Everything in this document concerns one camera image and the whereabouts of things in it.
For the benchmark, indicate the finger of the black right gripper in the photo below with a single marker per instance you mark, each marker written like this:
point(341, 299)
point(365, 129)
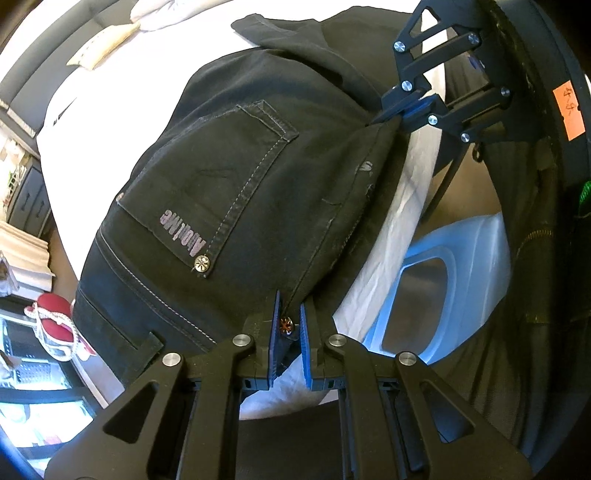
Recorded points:
point(466, 118)
point(429, 19)

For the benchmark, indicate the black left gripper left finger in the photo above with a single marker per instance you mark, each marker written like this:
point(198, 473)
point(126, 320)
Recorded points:
point(179, 419)

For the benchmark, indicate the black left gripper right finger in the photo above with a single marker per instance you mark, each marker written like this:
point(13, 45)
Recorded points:
point(399, 419)

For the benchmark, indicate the black jeans pants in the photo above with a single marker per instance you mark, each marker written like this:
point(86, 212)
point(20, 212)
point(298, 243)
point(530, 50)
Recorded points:
point(271, 181)

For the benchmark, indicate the light blue plastic stool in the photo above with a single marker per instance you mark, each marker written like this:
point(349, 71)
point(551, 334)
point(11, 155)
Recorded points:
point(450, 282)

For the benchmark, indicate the red and white shoe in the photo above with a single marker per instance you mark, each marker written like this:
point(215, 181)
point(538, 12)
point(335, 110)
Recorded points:
point(55, 330)

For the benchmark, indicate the white folded duvet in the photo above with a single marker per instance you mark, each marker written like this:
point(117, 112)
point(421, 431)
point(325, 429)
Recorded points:
point(153, 15)

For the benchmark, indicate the white bed mattress sheet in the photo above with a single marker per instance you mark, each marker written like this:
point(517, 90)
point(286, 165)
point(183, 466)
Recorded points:
point(100, 122)

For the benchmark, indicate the yellow cushion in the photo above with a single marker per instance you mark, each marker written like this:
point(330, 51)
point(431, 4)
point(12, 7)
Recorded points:
point(102, 44)

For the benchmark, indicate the dark grey headboard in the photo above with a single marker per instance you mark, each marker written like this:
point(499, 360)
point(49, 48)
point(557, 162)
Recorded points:
point(43, 44)

